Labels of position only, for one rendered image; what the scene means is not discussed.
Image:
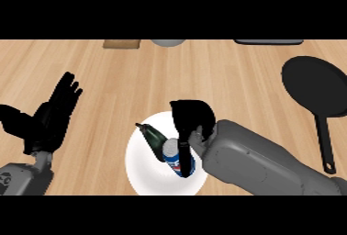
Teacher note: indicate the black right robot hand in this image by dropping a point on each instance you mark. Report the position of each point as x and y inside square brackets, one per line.
[194, 115]

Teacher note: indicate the grey round bowl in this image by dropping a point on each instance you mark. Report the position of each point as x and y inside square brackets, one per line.
[167, 42]

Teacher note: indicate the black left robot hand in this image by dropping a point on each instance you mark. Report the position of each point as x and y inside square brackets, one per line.
[49, 119]

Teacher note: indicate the brown wooden block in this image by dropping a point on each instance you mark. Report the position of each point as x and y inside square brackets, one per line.
[121, 43]

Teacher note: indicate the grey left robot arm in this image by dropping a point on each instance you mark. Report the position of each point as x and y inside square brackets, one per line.
[25, 177]

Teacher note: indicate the blue soda can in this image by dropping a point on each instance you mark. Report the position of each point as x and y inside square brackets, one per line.
[173, 159]

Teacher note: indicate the dark green bottle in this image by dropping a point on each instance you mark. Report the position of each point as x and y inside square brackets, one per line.
[154, 137]

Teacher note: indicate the black frying pan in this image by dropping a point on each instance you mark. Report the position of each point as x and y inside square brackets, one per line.
[319, 91]

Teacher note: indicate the dark flat tray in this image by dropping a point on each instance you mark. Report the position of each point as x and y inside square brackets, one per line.
[267, 42]

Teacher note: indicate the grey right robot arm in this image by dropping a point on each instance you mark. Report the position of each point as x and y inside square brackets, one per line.
[261, 162]

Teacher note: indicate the white round plate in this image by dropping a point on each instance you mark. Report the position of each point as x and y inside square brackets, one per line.
[154, 171]

